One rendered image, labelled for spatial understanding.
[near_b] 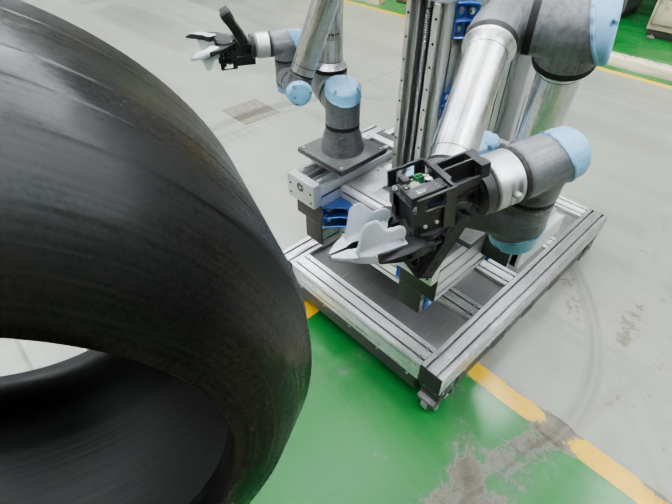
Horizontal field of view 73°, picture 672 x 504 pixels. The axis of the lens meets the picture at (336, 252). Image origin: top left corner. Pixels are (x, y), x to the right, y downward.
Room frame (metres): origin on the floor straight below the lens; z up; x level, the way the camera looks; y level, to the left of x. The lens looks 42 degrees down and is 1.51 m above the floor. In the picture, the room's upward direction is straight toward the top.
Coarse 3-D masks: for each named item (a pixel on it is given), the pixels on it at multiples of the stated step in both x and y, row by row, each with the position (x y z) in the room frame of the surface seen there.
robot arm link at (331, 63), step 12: (336, 12) 1.52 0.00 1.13; (336, 24) 1.52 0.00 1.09; (336, 36) 1.52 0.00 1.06; (324, 48) 1.52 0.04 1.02; (336, 48) 1.52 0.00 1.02; (324, 60) 1.52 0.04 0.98; (336, 60) 1.52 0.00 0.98; (324, 72) 1.50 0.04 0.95; (336, 72) 1.51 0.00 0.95; (312, 84) 1.56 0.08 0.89
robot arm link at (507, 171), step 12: (492, 156) 0.50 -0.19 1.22; (504, 156) 0.50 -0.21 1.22; (492, 168) 0.48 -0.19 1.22; (504, 168) 0.48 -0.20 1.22; (516, 168) 0.48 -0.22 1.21; (504, 180) 0.47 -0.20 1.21; (516, 180) 0.47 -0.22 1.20; (504, 192) 0.46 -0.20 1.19; (516, 192) 0.47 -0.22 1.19; (504, 204) 0.46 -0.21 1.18
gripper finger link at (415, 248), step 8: (408, 240) 0.41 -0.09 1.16; (416, 240) 0.41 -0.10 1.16; (424, 240) 0.41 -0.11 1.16; (432, 240) 0.42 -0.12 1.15; (400, 248) 0.40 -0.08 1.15; (408, 248) 0.40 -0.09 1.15; (416, 248) 0.40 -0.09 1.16; (424, 248) 0.41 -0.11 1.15; (432, 248) 0.41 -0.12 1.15; (384, 256) 0.40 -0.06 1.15; (392, 256) 0.40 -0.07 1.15; (400, 256) 0.39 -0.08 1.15; (408, 256) 0.40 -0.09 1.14; (416, 256) 0.40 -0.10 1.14
